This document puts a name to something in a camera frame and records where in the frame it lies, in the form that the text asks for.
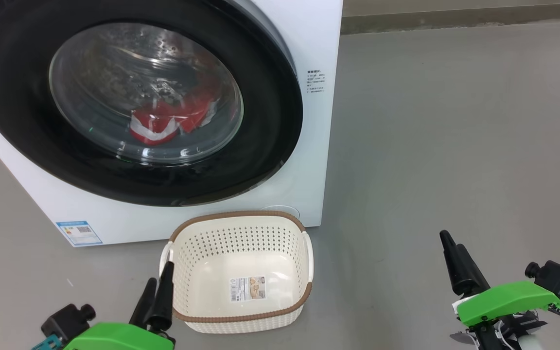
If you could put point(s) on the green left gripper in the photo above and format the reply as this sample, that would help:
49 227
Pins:
114 338

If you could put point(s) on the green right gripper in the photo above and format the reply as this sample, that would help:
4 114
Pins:
503 299

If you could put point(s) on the red and white jersey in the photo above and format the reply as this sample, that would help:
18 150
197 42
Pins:
151 131

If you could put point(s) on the washing machine door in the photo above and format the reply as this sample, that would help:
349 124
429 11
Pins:
17 73

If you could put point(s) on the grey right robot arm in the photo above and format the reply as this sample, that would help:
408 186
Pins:
532 344

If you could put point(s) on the cream basket with brown rim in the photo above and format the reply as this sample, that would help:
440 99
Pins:
212 243

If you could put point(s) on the white printed instruction sticker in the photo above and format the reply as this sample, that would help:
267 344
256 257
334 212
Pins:
248 288

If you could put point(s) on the white washing machine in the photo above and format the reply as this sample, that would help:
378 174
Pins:
319 146

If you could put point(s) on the blue energy label sticker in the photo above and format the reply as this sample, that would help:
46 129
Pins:
79 233

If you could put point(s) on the round white filter cover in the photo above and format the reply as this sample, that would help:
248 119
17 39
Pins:
290 210

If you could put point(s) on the small printed text label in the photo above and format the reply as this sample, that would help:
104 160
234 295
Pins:
316 82

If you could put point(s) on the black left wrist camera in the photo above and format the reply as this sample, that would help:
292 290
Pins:
66 321

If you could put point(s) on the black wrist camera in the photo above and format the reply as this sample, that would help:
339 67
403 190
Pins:
554 279
66 321

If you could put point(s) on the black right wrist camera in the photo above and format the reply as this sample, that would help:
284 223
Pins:
554 279

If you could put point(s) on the teal left camera connector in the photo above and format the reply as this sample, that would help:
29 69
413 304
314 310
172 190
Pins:
46 343

